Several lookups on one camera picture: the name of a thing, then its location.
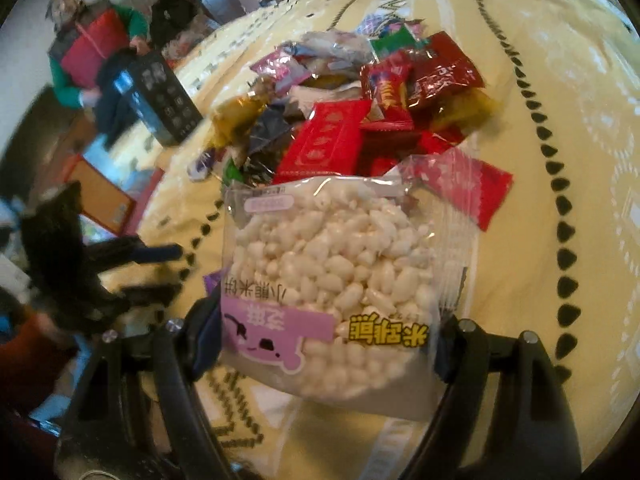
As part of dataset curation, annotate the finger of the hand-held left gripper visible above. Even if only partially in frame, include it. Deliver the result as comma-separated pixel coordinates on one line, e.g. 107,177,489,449
117,282,182,308
100,244,183,273

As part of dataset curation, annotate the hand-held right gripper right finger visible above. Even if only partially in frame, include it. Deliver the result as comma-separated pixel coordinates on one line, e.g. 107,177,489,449
405,317,583,480

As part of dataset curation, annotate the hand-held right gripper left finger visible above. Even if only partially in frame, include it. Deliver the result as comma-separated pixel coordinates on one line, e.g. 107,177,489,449
55,300,236,480

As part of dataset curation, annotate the puffed rice cracker packet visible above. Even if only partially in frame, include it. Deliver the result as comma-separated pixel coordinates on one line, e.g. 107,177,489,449
220,175,468,423

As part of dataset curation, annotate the pile of mixed snack packets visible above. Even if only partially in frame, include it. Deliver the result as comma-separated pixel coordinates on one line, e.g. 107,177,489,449
187,20,516,233

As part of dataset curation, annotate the person's left forearm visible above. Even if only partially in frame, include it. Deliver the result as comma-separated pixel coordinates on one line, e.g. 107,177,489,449
0,305,81,411

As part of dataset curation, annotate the orange cardboard box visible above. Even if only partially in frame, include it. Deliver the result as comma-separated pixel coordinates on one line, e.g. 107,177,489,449
65,152,138,236

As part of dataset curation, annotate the black printed box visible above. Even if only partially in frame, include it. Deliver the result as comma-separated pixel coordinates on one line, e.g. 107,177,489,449
112,50,206,148

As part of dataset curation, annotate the red box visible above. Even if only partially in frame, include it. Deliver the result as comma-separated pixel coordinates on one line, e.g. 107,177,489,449
60,10,131,86

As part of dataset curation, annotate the black bag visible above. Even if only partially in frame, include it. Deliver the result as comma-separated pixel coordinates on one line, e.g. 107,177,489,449
150,0,201,46

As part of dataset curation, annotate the yellow patterned blanket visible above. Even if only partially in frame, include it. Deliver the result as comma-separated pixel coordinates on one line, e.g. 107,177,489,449
135,0,640,480

